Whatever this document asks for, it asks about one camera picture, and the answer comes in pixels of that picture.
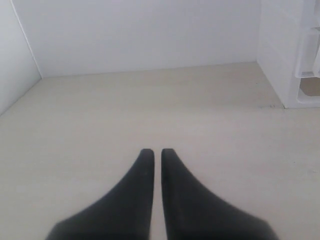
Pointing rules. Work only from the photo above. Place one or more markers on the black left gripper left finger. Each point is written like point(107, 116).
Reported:
point(124, 213)

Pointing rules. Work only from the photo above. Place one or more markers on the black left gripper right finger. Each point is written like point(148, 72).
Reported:
point(192, 212)

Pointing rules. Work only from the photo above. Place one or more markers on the white plastic drawer cabinet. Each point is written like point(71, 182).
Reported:
point(289, 49)

